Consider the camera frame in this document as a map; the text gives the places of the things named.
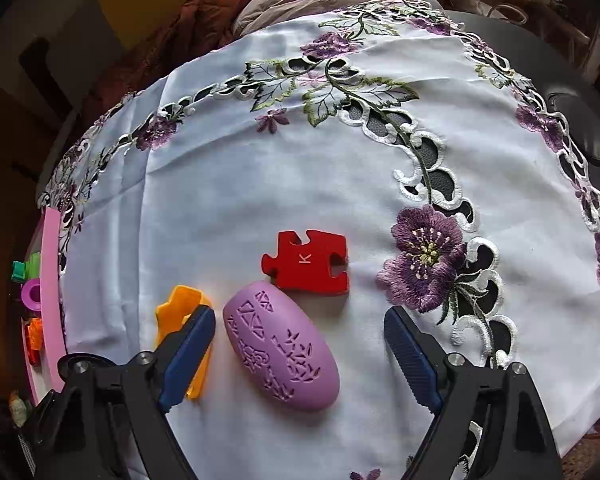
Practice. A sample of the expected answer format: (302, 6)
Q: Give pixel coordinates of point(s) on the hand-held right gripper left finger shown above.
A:
(190, 355)

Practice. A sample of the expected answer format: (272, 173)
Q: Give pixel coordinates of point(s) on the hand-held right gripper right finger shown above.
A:
(412, 360)

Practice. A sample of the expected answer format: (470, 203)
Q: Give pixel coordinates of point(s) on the purple oval perforated case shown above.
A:
(280, 345)

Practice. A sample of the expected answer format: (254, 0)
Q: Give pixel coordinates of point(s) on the magenta plastic spool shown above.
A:
(32, 295)

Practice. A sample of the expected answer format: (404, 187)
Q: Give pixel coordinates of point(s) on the orange plastic clip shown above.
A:
(177, 310)

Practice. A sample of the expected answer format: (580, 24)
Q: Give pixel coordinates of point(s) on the red puzzle piece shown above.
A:
(307, 262)

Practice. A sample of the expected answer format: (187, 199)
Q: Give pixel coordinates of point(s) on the small beige object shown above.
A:
(19, 407)

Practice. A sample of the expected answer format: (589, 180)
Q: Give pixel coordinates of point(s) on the white embroidered floral tablecloth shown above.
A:
(280, 170)

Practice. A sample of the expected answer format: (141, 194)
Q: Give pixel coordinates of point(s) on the black curved chair back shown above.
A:
(587, 127)

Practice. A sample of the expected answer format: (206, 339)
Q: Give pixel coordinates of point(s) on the rust-coloured quilted jacket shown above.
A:
(180, 35)

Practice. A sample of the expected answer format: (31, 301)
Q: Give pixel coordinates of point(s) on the pink pillow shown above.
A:
(330, 2)

